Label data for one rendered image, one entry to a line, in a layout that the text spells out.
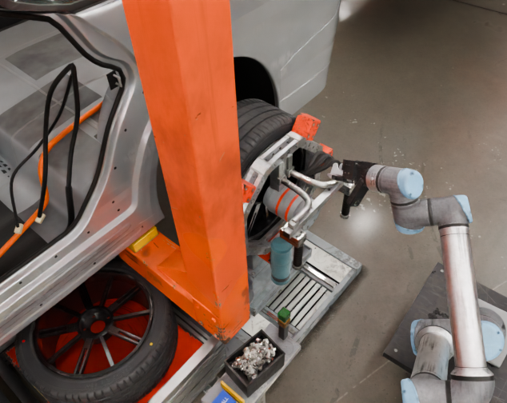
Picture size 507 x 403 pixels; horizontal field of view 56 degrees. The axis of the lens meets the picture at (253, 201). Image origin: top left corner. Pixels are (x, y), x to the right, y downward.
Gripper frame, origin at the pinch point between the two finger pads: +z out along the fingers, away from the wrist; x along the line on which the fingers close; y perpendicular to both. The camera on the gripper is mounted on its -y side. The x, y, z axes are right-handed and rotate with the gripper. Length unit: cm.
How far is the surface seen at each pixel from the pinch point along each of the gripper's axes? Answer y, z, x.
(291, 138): 12.6, 17.2, 6.2
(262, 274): -59, 63, -23
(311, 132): 15.8, 15.7, -2.6
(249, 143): 9.4, 19.5, 24.6
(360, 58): 88, 176, -200
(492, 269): -51, 6, -145
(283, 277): -48, 28, -7
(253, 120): 18.3, 25.6, 19.3
